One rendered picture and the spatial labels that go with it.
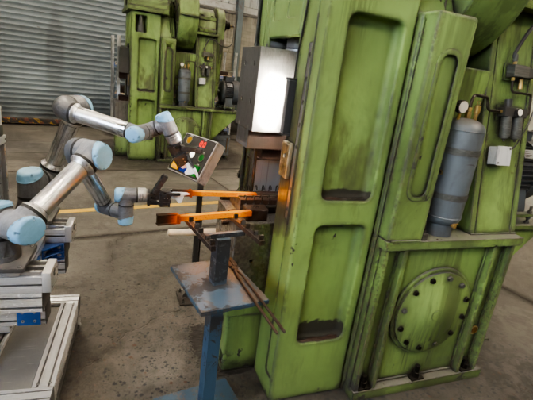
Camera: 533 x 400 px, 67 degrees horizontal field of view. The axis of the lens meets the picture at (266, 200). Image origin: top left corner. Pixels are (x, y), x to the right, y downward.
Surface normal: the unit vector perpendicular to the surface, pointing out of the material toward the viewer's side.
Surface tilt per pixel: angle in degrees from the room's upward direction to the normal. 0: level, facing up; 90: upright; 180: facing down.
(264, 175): 90
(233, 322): 90
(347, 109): 89
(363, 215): 90
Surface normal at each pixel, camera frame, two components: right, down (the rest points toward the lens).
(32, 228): 0.84, 0.33
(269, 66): 0.34, 0.33
